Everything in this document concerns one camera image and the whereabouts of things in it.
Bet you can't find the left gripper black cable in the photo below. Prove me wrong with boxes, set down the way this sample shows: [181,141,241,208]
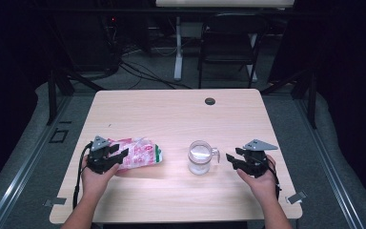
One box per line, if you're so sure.
[72,142,93,210]

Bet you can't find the grey table corner clip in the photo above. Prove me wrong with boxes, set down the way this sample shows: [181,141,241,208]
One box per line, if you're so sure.
[43,197,68,208]
[285,190,308,205]

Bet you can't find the aluminium floor rail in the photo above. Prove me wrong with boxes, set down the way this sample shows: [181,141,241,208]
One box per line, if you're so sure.
[294,94,366,229]
[0,94,72,229]

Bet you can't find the pink and white plastic bag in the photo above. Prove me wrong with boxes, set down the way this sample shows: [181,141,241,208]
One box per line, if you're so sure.
[108,136,164,172]

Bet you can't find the black cabinet with red light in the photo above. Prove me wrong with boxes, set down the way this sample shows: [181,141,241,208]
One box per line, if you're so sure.
[52,12,122,73]

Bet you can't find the black floor cables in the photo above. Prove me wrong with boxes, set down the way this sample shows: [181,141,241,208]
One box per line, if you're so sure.
[117,59,193,91]

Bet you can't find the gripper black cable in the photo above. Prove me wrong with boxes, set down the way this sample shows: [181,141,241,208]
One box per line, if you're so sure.
[266,157,282,200]
[72,142,93,210]

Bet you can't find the white desk leg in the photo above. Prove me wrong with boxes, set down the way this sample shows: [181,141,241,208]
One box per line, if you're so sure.
[248,32,258,83]
[173,15,184,82]

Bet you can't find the black metal stand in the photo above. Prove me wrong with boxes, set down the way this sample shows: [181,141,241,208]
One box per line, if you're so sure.
[46,67,107,126]
[260,67,318,130]

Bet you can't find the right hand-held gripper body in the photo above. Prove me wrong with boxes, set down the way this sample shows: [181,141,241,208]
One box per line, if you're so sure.
[242,138,279,178]

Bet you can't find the person's left hand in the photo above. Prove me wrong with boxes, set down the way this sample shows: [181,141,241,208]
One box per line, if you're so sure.
[80,156,120,197]

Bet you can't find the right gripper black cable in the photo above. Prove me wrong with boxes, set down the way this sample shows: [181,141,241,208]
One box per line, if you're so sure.
[266,157,282,200]

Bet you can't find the person's right hand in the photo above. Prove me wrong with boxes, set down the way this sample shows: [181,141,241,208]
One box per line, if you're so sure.
[236,156,279,203]

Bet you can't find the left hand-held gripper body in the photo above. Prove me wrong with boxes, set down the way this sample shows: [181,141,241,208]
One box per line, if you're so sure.
[86,135,119,175]

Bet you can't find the black folding chair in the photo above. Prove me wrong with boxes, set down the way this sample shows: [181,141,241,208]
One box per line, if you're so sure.
[197,12,270,90]

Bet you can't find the clear jar with handle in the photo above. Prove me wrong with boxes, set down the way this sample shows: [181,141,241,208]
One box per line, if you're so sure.
[188,140,220,176]

